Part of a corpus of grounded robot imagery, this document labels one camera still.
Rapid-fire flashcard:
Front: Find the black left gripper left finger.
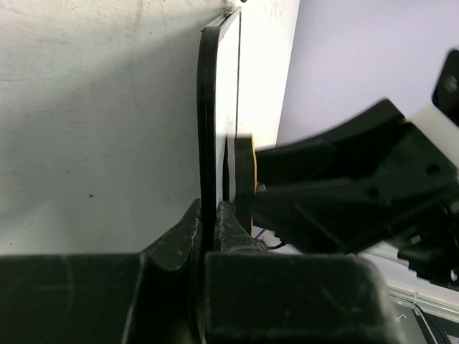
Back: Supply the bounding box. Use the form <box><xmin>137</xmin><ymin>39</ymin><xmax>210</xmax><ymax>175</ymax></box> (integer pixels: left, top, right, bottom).
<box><xmin>1</xmin><ymin>201</ymin><xmax>201</xmax><ymax>343</ymax></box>

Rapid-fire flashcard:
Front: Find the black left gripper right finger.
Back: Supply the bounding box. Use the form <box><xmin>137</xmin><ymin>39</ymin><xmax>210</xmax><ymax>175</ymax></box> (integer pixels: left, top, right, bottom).
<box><xmin>204</xmin><ymin>201</ymin><xmax>407</xmax><ymax>343</ymax></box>

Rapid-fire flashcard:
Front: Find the small black-framed whiteboard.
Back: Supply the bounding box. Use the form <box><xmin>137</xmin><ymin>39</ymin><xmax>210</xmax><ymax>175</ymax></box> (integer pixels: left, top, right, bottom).
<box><xmin>197</xmin><ymin>7</ymin><xmax>242</xmax><ymax>251</ymax></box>

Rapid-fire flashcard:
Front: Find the yellow bone-shaped eraser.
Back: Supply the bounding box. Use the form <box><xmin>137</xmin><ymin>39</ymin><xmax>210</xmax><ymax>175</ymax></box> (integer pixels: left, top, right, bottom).
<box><xmin>222</xmin><ymin>136</ymin><xmax>257</xmax><ymax>234</ymax></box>

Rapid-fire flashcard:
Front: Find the aluminium table frame rail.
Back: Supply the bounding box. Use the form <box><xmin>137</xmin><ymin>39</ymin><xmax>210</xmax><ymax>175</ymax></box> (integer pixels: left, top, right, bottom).
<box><xmin>358</xmin><ymin>250</ymin><xmax>459</xmax><ymax>344</ymax></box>

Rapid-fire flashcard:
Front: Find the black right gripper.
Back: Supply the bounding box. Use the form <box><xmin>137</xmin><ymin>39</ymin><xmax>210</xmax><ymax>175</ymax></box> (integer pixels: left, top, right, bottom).
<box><xmin>248</xmin><ymin>99</ymin><xmax>458</xmax><ymax>286</ymax></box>

